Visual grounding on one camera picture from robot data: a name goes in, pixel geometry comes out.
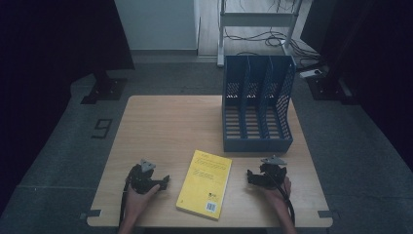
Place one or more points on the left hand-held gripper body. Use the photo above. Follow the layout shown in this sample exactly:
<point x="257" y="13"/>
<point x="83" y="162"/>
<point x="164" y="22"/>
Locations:
<point x="142" y="180"/>

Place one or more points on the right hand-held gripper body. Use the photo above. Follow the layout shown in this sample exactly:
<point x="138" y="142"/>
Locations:
<point x="272" y="175"/>

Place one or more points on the yellow book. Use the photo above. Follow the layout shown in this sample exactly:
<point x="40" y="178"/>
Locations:
<point x="203" y="187"/>

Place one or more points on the blue file rack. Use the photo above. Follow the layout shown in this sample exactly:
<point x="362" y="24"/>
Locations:
<point x="256" y="130"/>

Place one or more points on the person's right hand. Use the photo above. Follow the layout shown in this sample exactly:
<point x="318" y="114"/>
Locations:
<point x="278" y="196"/>

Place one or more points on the person's left hand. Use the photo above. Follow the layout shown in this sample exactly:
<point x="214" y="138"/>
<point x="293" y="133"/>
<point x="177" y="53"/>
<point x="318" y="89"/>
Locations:
<point x="138" y="203"/>

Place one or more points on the black stand base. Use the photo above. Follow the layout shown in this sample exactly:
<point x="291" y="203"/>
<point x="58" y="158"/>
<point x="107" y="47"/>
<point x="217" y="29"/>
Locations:
<point x="328" y="87"/>
<point x="105" y="91"/>

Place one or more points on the white power strip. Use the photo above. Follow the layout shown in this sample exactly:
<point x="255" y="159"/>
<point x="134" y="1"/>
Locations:
<point x="310" y="73"/>

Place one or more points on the dark curtain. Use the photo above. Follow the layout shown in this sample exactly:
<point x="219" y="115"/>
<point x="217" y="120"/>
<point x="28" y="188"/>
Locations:
<point x="373" y="65"/>
<point x="48" y="65"/>

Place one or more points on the white metal desk frame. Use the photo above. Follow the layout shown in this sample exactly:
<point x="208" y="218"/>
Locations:
<point x="256" y="19"/>

